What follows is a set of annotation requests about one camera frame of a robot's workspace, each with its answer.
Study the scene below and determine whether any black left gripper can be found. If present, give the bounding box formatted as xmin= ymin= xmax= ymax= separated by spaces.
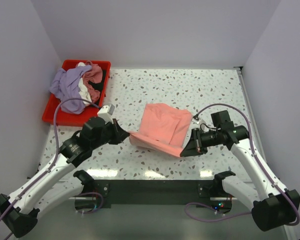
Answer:
xmin=91 ymin=117 xmax=129 ymax=149

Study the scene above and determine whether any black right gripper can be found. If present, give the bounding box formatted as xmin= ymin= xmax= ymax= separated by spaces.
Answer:
xmin=180 ymin=127 xmax=221 ymax=158

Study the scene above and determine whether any salmon pink t shirt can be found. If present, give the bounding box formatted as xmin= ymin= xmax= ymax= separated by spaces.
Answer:
xmin=129 ymin=103 xmax=192 ymax=157

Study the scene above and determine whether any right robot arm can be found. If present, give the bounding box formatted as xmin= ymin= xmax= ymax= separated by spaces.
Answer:
xmin=180 ymin=123 xmax=300 ymax=232

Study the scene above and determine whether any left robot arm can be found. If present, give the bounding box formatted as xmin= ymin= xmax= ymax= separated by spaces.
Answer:
xmin=0 ymin=117 xmax=130 ymax=238

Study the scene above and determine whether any black t shirt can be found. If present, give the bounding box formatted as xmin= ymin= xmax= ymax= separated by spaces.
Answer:
xmin=88 ymin=70 xmax=107 ymax=105

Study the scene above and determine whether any white t shirt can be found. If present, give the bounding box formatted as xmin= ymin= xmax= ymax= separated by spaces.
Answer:
xmin=78 ymin=77 xmax=92 ymax=106

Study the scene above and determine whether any red plastic bin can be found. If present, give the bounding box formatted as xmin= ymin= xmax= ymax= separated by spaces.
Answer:
xmin=42 ymin=59 xmax=111 ymax=127

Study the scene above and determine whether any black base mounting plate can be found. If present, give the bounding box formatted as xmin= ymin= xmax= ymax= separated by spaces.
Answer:
xmin=75 ymin=180 xmax=233 ymax=213

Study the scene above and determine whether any dusty rose t shirt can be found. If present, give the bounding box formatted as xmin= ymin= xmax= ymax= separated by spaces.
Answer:
xmin=83 ymin=61 xmax=103 ymax=102

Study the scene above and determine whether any lavender t shirt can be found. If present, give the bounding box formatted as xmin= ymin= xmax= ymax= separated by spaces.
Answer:
xmin=49 ymin=65 xmax=92 ymax=115

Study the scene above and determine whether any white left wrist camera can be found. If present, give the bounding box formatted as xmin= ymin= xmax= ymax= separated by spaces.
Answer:
xmin=97 ymin=104 xmax=115 ymax=124

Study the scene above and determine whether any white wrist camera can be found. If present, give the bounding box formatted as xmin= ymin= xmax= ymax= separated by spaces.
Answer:
xmin=97 ymin=104 xmax=115 ymax=124
xmin=192 ymin=114 xmax=206 ymax=127

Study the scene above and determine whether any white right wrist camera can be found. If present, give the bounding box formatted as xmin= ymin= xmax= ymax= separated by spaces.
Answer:
xmin=192 ymin=114 xmax=206 ymax=127

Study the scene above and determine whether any aluminium frame rail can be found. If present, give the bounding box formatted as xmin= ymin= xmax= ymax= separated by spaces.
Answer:
xmin=8 ymin=66 xmax=298 ymax=240

